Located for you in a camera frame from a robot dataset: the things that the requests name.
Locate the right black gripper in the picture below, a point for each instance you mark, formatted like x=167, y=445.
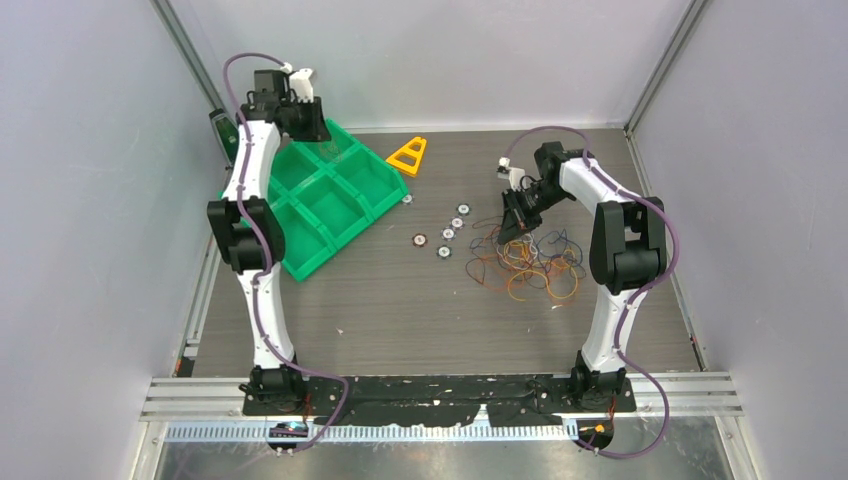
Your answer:
x=516, y=221

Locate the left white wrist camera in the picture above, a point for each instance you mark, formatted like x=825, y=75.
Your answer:
x=301, y=85

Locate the poker chip blue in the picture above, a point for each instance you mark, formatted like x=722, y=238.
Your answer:
x=448, y=233

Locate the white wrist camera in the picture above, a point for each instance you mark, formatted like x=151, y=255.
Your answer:
x=514, y=175
x=301, y=85

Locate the poker chip red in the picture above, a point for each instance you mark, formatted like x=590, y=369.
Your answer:
x=418, y=240

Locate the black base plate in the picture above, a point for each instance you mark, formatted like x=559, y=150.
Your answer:
x=433, y=400

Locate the green compartment tray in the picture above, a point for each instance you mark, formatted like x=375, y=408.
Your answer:
x=323, y=194

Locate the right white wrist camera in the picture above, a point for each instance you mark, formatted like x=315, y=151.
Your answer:
x=514, y=175

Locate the yellow triangular plastic piece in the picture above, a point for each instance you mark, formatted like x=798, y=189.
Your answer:
x=407, y=159

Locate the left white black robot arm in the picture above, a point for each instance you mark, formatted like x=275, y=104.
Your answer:
x=249, y=236

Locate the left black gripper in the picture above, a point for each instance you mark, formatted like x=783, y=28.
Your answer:
x=317, y=130

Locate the green black corner device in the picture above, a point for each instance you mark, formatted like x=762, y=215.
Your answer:
x=227, y=134

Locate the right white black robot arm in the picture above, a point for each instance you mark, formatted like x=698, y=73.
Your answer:
x=627, y=253

